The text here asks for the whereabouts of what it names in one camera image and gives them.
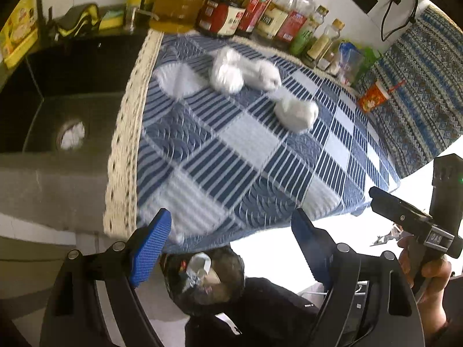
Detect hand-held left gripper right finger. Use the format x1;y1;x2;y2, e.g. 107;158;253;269
290;208;424;347

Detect small glass jar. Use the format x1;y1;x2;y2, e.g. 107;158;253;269
316;49;335;71

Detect silver foil wrapper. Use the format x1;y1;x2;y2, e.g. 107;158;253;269
181;273;203;295

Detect orange paper cup with straw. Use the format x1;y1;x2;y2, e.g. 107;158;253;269
356;79;406;114

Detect thick black power cable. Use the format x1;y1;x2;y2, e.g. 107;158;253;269
380;0;420;42

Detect blue checked tablecloth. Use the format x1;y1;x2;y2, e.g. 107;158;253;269
103;29;402;254

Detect yellow cap bottle olive contents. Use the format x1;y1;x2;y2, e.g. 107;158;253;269
302;18;346;64

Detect black faucet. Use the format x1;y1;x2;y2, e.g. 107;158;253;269
34;0;58;42

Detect person's right hand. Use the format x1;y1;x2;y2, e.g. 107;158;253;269
397;235;454;333

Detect metal sink fitting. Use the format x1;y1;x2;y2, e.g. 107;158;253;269
123;5;160;33

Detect black yellow cloth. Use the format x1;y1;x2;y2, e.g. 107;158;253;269
54;3;102;40

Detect black kitchen sink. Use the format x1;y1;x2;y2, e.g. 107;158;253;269
0;31;153;156

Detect paper ball in sink drain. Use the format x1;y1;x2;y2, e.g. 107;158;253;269
56;119;89;151

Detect black cap bottle red label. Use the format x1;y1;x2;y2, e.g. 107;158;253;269
237;0;279;38

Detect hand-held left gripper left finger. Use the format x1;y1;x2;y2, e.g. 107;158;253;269
39;208;172;347

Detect tall clear bottle yellow cap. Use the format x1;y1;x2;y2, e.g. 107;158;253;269
255;0;308;42

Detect crushed white paper cup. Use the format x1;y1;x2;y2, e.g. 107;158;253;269
186;252;213;279

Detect yellow green sponge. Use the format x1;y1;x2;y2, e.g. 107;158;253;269
99;7;127;30

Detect white tissue wad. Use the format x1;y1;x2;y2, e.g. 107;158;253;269
211;48;282;93

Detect green plastic bag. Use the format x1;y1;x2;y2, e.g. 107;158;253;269
352;45;384;87

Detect person's dark trousers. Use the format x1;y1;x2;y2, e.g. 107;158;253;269
184;276;322;347

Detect clear cooking oil jug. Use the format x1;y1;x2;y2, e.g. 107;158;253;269
148;0;208;34

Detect grey tissue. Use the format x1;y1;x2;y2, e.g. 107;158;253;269
274;96;319;132

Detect dark sauce jug red label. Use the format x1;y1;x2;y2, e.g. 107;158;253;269
195;0;247;40

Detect gold cap bottle red label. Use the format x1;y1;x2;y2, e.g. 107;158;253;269
275;0;322;44

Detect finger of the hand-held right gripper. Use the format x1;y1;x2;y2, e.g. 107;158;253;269
368;186;433;239

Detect gold cap bottle green label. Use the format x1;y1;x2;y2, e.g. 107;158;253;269
289;4;330;56

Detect white blue plastic bag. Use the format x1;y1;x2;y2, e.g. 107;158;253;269
327;41;364;87

